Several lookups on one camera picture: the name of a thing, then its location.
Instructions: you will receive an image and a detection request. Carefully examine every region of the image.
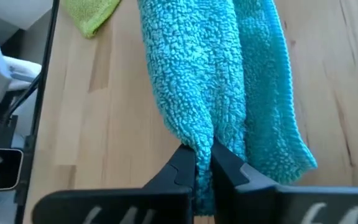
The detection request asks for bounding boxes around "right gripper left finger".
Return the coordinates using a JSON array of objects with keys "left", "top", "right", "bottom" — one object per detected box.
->
[{"left": 31, "top": 143, "right": 197, "bottom": 224}]

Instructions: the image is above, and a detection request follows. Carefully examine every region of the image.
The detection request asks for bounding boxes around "lime yellow microfiber towel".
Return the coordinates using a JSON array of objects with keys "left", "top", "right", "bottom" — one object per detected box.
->
[{"left": 61, "top": 0, "right": 122, "bottom": 40}]

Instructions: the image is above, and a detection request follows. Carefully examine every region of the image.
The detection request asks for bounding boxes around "black table frame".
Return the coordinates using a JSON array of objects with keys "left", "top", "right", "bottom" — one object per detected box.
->
[{"left": 14, "top": 0, "right": 60, "bottom": 224}]

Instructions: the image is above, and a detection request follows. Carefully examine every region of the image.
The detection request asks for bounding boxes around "teal microfiber towel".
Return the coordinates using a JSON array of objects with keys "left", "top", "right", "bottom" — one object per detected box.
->
[{"left": 137, "top": 0, "right": 318, "bottom": 217}]

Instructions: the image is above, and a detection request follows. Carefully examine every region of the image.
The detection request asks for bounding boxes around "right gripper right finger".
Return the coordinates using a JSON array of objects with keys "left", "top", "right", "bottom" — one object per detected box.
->
[{"left": 210, "top": 139, "right": 358, "bottom": 224}]

